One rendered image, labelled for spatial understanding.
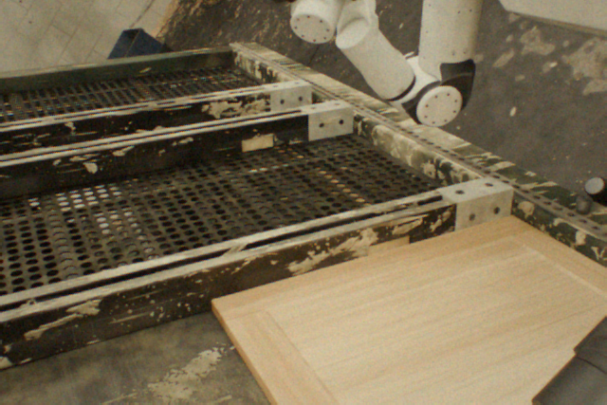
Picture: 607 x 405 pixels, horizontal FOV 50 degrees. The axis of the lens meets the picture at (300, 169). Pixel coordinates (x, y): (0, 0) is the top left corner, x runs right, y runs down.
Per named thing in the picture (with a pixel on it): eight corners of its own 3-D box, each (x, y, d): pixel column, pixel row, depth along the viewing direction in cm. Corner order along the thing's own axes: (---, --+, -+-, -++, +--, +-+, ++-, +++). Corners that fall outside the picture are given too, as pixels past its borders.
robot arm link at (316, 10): (272, -38, 98) (334, 2, 102) (250, 13, 93) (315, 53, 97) (308, -83, 89) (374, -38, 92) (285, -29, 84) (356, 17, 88)
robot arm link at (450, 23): (450, 82, 118) (465, -37, 104) (481, 120, 108) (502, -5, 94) (390, 92, 116) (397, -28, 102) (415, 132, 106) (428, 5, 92)
